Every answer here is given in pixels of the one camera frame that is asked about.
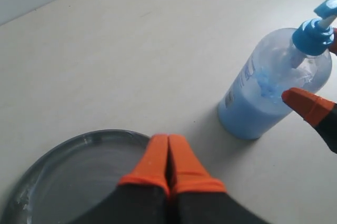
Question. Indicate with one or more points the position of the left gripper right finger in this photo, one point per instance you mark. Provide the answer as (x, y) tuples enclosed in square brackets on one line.
[(197, 196)]

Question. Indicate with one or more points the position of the blue pump lotion bottle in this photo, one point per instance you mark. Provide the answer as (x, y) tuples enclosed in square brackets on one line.
[(284, 58)]

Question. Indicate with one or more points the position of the round steel plate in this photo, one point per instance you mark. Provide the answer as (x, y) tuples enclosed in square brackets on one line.
[(73, 177)]

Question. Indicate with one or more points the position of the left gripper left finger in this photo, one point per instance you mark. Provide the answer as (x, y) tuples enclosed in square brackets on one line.
[(140, 196)]

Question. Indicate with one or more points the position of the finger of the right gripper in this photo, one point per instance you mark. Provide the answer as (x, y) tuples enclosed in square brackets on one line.
[(333, 46), (318, 112)]

